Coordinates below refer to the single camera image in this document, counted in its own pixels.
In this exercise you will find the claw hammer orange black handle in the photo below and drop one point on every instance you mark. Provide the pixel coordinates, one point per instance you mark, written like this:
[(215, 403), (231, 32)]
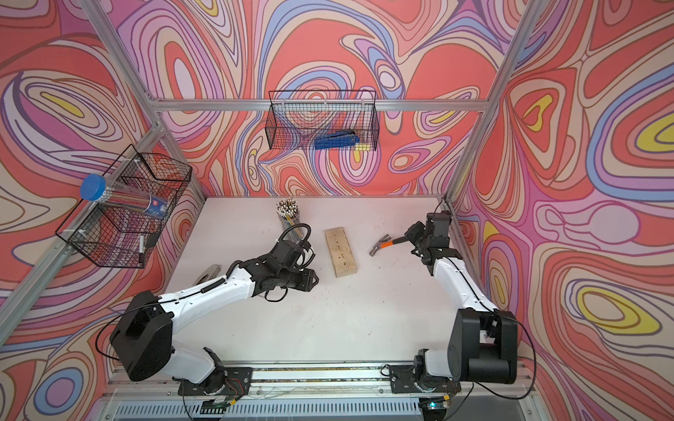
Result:
[(386, 241)]

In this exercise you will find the grey stapler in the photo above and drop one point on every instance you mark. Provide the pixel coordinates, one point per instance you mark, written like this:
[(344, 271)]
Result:
[(210, 273)]

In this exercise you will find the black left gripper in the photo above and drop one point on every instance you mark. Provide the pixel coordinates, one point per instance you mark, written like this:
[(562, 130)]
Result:
[(308, 282)]

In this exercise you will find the black wire basket back wall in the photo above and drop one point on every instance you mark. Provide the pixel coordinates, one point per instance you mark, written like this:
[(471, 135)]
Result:
[(296, 118)]

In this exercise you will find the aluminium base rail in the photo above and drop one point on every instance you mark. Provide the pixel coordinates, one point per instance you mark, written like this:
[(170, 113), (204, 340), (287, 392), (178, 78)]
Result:
[(318, 391)]

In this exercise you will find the black wire basket wall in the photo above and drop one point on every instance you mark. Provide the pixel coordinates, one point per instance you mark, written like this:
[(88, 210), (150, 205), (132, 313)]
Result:
[(109, 236), (296, 118)]

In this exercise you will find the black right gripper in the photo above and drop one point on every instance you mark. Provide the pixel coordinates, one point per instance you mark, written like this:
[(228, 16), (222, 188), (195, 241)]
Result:
[(413, 230)]

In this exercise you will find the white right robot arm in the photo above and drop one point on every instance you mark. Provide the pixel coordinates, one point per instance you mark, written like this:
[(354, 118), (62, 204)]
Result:
[(483, 343)]

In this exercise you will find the blue tool in basket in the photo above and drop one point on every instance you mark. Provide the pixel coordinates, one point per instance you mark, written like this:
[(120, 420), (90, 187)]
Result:
[(338, 139)]

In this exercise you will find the wooden block with nails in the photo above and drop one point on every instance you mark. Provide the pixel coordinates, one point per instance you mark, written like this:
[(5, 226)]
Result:
[(341, 255)]

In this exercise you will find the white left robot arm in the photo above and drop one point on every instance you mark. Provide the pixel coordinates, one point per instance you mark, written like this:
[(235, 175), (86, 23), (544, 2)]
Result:
[(145, 338)]

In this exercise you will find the cup of coloured pencils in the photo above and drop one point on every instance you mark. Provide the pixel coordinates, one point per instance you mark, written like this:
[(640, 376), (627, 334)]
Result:
[(288, 213)]

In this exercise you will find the clear tube with blue cap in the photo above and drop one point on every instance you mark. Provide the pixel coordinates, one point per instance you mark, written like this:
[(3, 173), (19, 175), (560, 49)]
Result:
[(97, 189)]

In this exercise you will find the black wire basket left wall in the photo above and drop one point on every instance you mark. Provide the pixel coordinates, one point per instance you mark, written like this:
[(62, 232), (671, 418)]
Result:
[(109, 236)]

